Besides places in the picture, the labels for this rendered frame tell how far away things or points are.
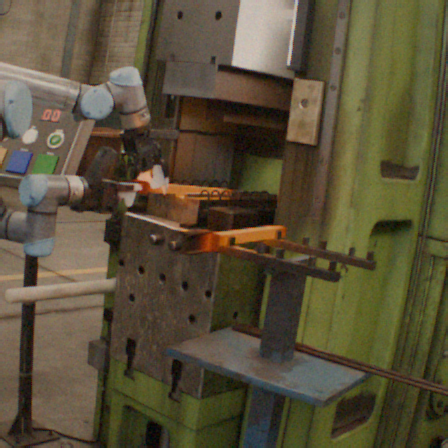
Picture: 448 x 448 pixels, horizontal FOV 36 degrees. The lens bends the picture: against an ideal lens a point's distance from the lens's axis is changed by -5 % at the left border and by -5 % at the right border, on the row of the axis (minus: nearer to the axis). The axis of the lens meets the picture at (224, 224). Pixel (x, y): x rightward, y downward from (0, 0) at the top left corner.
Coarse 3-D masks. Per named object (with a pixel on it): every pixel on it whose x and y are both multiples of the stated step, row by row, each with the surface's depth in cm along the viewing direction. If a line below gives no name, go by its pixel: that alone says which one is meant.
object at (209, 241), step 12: (252, 228) 169; (264, 228) 171; (276, 228) 174; (192, 240) 146; (204, 240) 149; (216, 240) 150; (240, 240) 160; (252, 240) 165; (180, 252) 145; (192, 252) 145; (204, 252) 149
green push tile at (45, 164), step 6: (42, 156) 219; (48, 156) 219; (54, 156) 218; (36, 162) 219; (42, 162) 218; (48, 162) 218; (54, 162) 217; (36, 168) 218; (42, 168) 217; (48, 168) 217; (54, 168) 217; (36, 174) 217; (48, 174) 216
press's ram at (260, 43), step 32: (192, 0) 198; (224, 0) 190; (256, 0) 191; (288, 0) 202; (160, 32) 206; (192, 32) 198; (224, 32) 191; (256, 32) 194; (288, 32) 205; (224, 64) 191; (256, 64) 197; (288, 64) 208
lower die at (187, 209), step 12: (156, 204) 209; (168, 204) 206; (180, 204) 203; (192, 204) 200; (204, 204) 200; (216, 204) 204; (252, 204) 216; (264, 204) 221; (276, 204) 225; (156, 216) 209; (168, 216) 206; (180, 216) 203; (192, 216) 200
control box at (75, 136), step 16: (32, 112) 228; (48, 112) 226; (64, 112) 226; (32, 128) 225; (48, 128) 224; (64, 128) 223; (80, 128) 222; (0, 144) 225; (16, 144) 224; (32, 144) 223; (48, 144) 221; (64, 144) 220; (80, 144) 224; (32, 160) 220; (64, 160) 218; (0, 176) 221; (16, 176) 219
